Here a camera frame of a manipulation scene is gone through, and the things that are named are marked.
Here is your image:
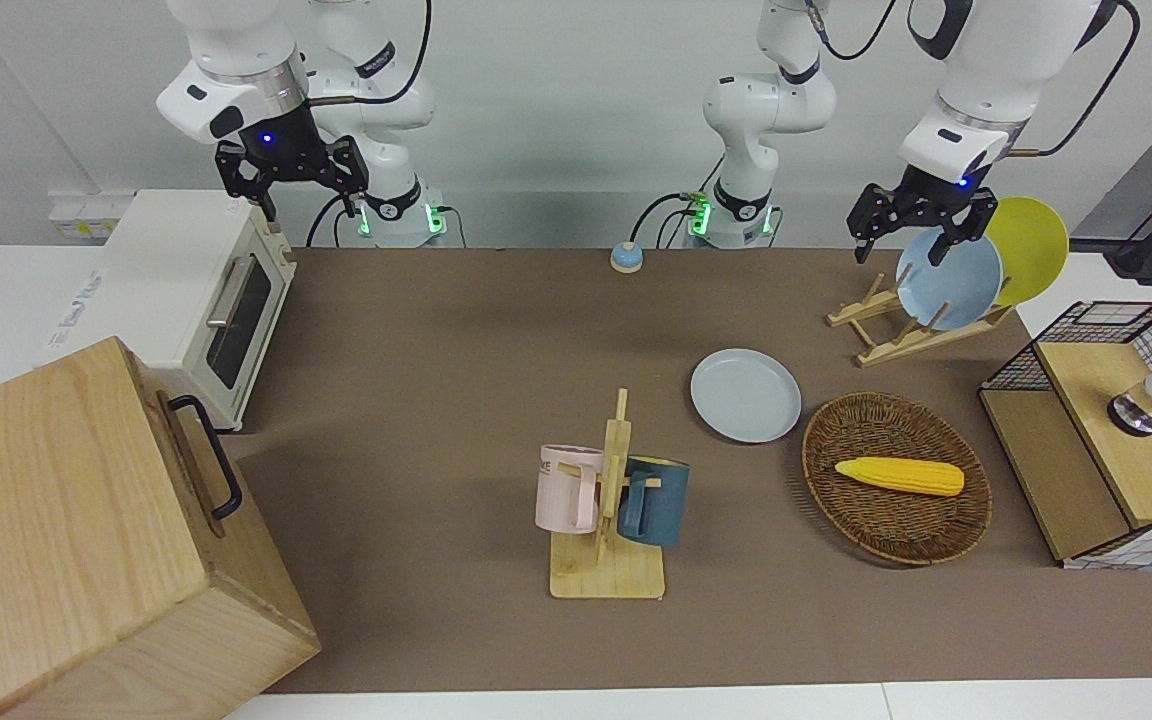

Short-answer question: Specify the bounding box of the wooden plate rack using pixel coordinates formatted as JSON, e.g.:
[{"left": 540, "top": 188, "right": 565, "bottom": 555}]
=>
[{"left": 826, "top": 272, "right": 1017, "bottom": 368}]

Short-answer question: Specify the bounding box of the wooden shelf with wire grid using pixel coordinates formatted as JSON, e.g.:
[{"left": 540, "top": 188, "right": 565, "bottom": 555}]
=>
[{"left": 978, "top": 300, "right": 1152, "bottom": 571}]

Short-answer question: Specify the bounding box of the gray plate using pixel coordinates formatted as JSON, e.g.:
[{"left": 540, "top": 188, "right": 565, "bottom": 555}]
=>
[{"left": 690, "top": 348, "right": 803, "bottom": 444}]

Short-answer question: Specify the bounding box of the yellow plate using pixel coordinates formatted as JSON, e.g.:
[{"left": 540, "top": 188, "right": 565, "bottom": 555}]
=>
[{"left": 983, "top": 196, "right": 1070, "bottom": 307}]

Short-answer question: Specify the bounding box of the light blue plate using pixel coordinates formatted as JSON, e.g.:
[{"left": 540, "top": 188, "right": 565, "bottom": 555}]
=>
[{"left": 896, "top": 228, "right": 1005, "bottom": 332}]

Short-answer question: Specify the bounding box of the yellow corn cob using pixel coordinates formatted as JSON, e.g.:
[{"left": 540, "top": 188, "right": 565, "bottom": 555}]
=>
[{"left": 834, "top": 456, "right": 966, "bottom": 498}]

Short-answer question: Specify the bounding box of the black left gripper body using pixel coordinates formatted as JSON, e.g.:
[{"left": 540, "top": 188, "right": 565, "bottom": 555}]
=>
[{"left": 846, "top": 165, "right": 999, "bottom": 251}]

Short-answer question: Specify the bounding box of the brown table mat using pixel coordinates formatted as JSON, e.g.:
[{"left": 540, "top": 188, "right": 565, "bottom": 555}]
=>
[{"left": 226, "top": 247, "right": 1152, "bottom": 694}]

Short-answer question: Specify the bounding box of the white toaster oven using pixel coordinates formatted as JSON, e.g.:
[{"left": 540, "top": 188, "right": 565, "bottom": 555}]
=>
[{"left": 99, "top": 189, "right": 297, "bottom": 433}]

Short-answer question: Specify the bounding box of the brown wicker basket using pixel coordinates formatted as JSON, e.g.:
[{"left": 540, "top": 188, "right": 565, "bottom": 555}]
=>
[{"left": 802, "top": 392, "right": 993, "bottom": 567}]

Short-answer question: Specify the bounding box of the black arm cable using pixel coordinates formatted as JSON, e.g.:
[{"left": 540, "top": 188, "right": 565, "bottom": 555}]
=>
[
  {"left": 806, "top": 0, "right": 1140, "bottom": 161},
  {"left": 308, "top": 0, "right": 434, "bottom": 107}
]

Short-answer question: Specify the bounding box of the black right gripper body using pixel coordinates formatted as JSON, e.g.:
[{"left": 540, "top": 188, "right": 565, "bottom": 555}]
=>
[{"left": 214, "top": 100, "right": 370, "bottom": 201}]

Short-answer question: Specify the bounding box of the black cabinet handle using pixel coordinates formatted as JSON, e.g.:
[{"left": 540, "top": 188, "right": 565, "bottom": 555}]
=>
[{"left": 168, "top": 395, "right": 243, "bottom": 522}]

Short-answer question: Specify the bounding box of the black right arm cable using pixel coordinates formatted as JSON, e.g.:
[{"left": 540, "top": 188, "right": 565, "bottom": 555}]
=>
[{"left": 308, "top": 0, "right": 434, "bottom": 107}]

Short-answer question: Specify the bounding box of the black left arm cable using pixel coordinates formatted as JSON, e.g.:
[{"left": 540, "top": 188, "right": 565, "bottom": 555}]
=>
[{"left": 806, "top": 0, "right": 1140, "bottom": 161}]

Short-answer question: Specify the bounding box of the wooden mug tree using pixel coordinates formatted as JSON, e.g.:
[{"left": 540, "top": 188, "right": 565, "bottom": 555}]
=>
[{"left": 548, "top": 388, "right": 667, "bottom": 601}]

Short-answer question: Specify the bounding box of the dark blue mug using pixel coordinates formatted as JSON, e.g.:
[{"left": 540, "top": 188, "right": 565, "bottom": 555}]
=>
[{"left": 617, "top": 455, "right": 691, "bottom": 548}]

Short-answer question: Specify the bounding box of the wooden cabinet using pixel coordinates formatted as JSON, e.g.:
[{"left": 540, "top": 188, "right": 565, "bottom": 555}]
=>
[{"left": 0, "top": 336, "right": 322, "bottom": 720}]

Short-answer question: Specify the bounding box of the pink mug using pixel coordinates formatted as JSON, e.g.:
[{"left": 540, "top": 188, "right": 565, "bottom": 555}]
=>
[{"left": 535, "top": 444, "right": 605, "bottom": 535}]

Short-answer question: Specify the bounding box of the black base cable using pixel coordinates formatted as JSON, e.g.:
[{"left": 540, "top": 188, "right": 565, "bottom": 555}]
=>
[
  {"left": 305, "top": 193, "right": 357, "bottom": 248},
  {"left": 629, "top": 192, "right": 702, "bottom": 249}
]

